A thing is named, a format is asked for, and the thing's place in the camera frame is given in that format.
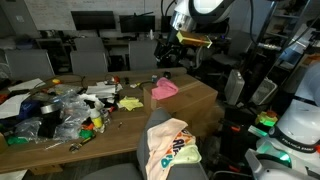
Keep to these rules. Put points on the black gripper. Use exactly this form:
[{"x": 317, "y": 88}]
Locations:
[{"x": 172, "y": 43}]

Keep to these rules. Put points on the pink cloth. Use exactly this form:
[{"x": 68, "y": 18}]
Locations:
[{"x": 163, "y": 89}]

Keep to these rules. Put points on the peach printed t-shirt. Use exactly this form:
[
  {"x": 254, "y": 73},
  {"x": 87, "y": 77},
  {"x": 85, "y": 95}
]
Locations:
[{"x": 160, "y": 143}]

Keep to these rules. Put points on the pale yellow-green towel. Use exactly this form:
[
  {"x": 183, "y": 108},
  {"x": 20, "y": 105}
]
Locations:
[{"x": 188, "y": 155}]

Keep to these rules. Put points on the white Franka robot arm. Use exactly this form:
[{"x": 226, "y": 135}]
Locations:
[{"x": 183, "y": 10}]

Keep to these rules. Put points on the grey office chair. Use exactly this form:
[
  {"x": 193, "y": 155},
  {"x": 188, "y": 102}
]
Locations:
[
  {"x": 89, "y": 44},
  {"x": 88, "y": 62},
  {"x": 143, "y": 55},
  {"x": 28, "y": 64}
]

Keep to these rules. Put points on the large brown cardboard box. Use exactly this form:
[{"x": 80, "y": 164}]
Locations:
[{"x": 193, "y": 96}]

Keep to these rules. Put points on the dark grey high-back chair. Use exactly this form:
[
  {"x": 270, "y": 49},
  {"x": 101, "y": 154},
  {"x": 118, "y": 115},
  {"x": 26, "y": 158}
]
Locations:
[{"x": 141, "y": 156}]

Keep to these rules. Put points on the black round speaker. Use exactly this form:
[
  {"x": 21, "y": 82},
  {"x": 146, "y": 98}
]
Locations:
[{"x": 167, "y": 74}]

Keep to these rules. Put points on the small white bottle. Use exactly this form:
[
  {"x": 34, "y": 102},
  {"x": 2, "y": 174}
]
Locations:
[{"x": 151, "y": 35}]

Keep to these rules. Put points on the black computer monitor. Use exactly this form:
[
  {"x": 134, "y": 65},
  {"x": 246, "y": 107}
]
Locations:
[
  {"x": 165, "y": 24},
  {"x": 93, "y": 20},
  {"x": 137, "y": 23}
]

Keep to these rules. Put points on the small black object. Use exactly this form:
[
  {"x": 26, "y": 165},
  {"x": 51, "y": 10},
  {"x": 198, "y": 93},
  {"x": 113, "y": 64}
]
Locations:
[{"x": 126, "y": 80}]

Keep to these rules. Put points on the small yellow rag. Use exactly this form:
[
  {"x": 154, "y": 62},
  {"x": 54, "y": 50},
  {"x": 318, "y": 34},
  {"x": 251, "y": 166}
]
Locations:
[{"x": 130, "y": 103}]

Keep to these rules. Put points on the stack of white papers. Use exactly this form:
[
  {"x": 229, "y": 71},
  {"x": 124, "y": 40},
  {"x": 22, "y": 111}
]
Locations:
[{"x": 101, "y": 90}]

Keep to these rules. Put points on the white space heater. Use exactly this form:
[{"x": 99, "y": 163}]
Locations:
[{"x": 234, "y": 86}]

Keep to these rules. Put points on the small metal bolt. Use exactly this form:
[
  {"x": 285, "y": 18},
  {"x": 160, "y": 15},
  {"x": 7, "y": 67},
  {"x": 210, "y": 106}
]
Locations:
[{"x": 120, "y": 125}]

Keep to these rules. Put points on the white bottle yellow label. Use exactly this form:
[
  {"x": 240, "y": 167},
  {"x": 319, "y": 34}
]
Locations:
[{"x": 96, "y": 120}]

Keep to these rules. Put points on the white grille fan heater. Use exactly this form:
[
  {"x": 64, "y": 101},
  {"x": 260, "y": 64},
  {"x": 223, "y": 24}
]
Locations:
[{"x": 264, "y": 91}]

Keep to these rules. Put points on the clear plastic bag pile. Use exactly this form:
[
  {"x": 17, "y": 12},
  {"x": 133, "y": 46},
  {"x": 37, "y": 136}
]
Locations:
[{"x": 71, "y": 113}]

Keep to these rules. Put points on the yellow red ball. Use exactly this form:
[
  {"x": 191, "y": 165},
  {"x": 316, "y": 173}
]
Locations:
[{"x": 56, "y": 81}]

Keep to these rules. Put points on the small green object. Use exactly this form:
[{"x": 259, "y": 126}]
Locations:
[{"x": 86, "y": 134}]

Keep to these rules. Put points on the green orange yellow toy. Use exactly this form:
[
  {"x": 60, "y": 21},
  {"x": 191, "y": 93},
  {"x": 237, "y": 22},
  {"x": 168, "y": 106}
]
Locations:
[{"x": 266, "y": 119}]

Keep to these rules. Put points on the adjustable wrench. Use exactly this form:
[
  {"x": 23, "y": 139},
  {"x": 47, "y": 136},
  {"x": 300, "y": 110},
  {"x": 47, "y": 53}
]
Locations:
[{"x": 80, "y": 145}]

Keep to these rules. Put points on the white paper sheet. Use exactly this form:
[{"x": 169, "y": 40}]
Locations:
[
  {"x": 13, "y": 106},
  {"x": 26, "y": 85}
]

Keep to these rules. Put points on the blue bag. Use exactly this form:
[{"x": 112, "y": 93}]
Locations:
[{"x": 28, "y": 109}]

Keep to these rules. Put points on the green plastic bag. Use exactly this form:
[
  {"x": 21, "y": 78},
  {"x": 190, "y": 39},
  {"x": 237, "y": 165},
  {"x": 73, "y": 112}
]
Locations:
[{"x": 15, "y": 140}]

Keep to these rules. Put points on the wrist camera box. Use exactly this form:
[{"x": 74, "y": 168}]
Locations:
[{"x": 193, "y": 39}]

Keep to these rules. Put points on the long wooden wall desk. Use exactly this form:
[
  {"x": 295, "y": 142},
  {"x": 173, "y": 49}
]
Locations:
[{"x": 116, "y": 41}]

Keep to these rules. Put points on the grey duct tape roll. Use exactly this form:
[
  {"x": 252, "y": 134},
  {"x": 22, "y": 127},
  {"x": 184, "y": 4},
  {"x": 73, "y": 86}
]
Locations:
[{"x": 50, "y": 108}]

